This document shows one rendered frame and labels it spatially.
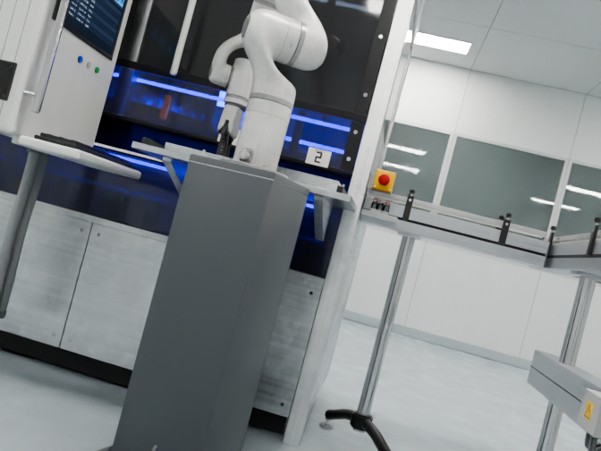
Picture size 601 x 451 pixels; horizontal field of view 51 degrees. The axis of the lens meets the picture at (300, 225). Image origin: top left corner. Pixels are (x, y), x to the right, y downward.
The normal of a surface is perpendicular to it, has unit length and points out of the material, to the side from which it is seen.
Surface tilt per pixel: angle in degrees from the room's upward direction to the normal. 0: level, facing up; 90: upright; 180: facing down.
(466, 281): 90
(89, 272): 90
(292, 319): 90
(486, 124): 90
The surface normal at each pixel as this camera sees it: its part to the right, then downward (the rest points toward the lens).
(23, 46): -0.15, -0.06
